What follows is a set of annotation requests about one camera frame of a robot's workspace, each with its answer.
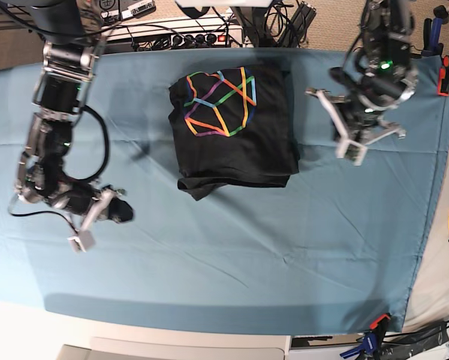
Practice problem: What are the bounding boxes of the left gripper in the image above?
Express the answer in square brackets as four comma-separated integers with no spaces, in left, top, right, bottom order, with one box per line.
[306,88,406,145]

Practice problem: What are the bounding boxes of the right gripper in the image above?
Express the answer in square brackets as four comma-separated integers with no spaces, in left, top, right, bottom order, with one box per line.
[61,185,134,235]

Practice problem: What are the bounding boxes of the black T-shirt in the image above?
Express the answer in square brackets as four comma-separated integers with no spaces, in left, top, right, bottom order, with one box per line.
[168,65,298,200]

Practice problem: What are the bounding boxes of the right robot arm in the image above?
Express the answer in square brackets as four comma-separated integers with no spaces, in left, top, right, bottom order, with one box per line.
[8,1,134,235]

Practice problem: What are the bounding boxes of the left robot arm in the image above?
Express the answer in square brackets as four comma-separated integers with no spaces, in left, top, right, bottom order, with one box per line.
[306,1,417,149]

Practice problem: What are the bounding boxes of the orange black clamp top right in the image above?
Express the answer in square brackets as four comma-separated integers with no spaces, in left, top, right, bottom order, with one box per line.
[437,55,449,97]

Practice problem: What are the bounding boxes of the blue clamp top right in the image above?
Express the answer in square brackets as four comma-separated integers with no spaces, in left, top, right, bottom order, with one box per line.
[420,7,447,57]

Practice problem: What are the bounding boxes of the blue table cloth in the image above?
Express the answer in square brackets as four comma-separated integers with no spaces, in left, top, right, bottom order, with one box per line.
[0,49,449,335]

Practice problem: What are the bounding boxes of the white power strip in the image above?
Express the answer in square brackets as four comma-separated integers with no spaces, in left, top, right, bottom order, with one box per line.
[107,22,243,52]

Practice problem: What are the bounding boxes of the orange blue clamp bottom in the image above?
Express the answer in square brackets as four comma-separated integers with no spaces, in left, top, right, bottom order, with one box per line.
[339,313,391,359]

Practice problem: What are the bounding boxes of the black plastic bag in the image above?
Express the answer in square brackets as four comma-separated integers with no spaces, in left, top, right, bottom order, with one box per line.
[378,320,449,359]

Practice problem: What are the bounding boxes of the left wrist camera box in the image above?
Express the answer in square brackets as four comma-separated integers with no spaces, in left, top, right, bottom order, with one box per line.
[336,138,368,166]

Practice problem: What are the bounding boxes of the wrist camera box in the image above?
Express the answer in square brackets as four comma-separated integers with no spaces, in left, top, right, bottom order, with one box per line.
[68,230,95,253]
[336,138,368,166]

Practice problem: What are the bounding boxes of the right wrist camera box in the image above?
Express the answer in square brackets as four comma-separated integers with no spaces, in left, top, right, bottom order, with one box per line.
[68,230,95,253]

